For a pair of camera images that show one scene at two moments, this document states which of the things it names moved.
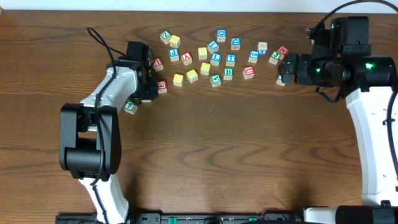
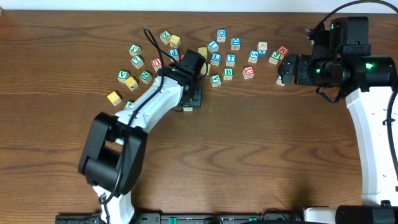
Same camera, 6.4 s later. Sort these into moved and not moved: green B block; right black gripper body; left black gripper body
Moved: left black gripper body
Not moved: green B block; right black gripper body
